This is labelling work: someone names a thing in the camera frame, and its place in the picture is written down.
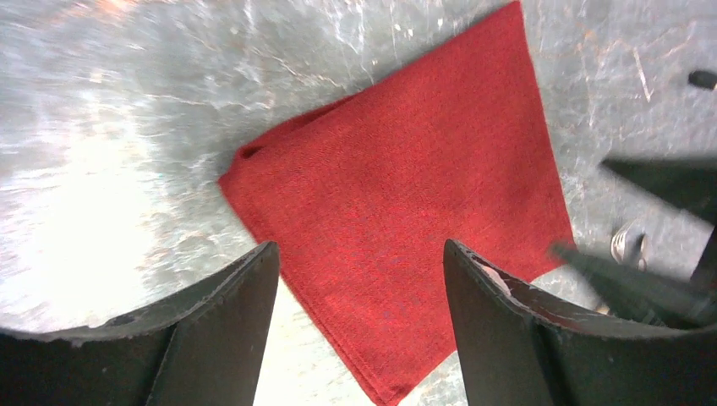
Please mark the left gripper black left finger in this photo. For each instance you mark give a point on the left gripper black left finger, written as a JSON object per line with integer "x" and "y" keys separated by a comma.
{"x": 202, "y": 345}

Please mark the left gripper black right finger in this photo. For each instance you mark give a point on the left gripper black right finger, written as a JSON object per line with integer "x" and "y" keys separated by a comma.
{"x": 520, "y": 345}

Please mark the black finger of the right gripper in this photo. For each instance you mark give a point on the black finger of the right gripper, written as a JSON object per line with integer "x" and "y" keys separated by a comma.
{"x": 686, "y": 183}
{"x": 642, "y": 296}

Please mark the dark red cloth napkin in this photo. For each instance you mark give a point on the dark red cloth napkin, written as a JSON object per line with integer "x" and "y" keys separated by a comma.
{"x": 362, "y": 194}

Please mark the metal fork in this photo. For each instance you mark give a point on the metal fork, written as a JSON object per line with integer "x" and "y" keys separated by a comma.
{"x": 628, "y": 248}

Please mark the pink tripod stand legs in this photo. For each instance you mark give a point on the pink tripod stand legs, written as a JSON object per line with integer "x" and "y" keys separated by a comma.
{"x": 703, "y": 79}

